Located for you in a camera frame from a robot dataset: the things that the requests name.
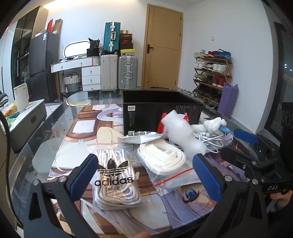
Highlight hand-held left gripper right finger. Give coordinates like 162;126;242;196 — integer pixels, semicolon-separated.
192;153;268;238

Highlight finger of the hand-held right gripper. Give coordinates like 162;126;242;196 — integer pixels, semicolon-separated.
233;129;278;161
220;146;266;183

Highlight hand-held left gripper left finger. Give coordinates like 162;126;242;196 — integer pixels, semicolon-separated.
29;153;100;238

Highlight bagged round white laces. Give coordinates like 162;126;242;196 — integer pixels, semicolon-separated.
88;148;142;211

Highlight white cable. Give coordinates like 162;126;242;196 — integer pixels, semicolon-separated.
193;130;227;154

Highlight white plush toy blue snout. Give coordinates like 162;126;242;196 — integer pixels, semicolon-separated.
204;117;230;134

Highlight white bubble wrap piece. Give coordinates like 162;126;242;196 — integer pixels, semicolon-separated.
160;110;207;158

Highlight zip bag white laces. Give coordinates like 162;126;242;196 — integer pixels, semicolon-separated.
135;140;202;197

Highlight red and white packet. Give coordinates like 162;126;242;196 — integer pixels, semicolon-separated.
157;112;190;134

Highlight black cardboard box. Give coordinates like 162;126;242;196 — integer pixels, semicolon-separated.
121;90;203;135

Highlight person's right hand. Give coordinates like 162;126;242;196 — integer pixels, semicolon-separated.
267;192;293;214

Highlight purple bag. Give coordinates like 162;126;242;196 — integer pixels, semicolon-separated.
217;83;239;119

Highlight printed desk mat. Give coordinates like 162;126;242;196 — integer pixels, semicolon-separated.
49;103;250;236

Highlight silver white packet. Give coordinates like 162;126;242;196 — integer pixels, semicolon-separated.
118;131;164;144

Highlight cluster of loose shoes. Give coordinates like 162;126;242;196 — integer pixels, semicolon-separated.
178;88;200;99

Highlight wooden shoe rack with shoes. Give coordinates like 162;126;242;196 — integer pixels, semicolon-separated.
193;49;232;104

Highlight grey white side cabinet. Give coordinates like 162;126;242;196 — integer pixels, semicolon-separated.
0;99;47;154

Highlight woven basket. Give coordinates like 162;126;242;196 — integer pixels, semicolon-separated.
63;72;79;93

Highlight pile of colourful packets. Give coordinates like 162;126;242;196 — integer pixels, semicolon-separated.
0;102;21;125

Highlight white dresser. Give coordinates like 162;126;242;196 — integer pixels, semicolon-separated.
50;57;101;92

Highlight white appliance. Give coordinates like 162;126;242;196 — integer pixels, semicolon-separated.
13;83;30;112

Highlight white suitcase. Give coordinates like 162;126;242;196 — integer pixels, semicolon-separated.
101;54;119;90

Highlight silver suitcase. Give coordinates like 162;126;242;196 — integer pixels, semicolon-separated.
118;55;139;89

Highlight black refrigerator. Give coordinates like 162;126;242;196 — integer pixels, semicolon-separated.
29;32;59;101

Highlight oval mirror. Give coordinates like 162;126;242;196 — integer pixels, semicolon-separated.
63;40;90;60

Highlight black tote bag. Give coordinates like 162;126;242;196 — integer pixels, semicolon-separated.
86;38;101;57

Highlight wooden door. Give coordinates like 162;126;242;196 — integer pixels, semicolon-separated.
141;4;184;90

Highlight teal suitcase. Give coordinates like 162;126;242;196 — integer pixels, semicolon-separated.
103;22;121;55

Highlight brown cardboard box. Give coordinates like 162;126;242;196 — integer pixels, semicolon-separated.
53;19;63;35

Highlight black glass cabinet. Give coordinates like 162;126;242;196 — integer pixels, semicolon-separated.
10;6;49;92

